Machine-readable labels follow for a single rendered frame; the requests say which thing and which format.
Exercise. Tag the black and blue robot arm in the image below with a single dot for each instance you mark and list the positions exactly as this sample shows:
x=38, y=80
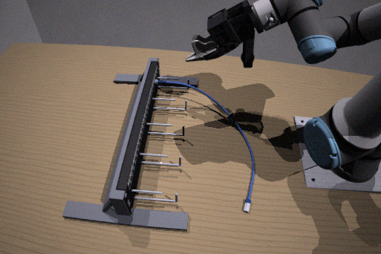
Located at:
x=351, y=129

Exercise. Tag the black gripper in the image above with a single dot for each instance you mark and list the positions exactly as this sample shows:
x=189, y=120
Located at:
x=226, y=30

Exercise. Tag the grey network port rack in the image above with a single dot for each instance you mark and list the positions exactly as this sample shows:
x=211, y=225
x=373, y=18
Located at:
x=122, y=186

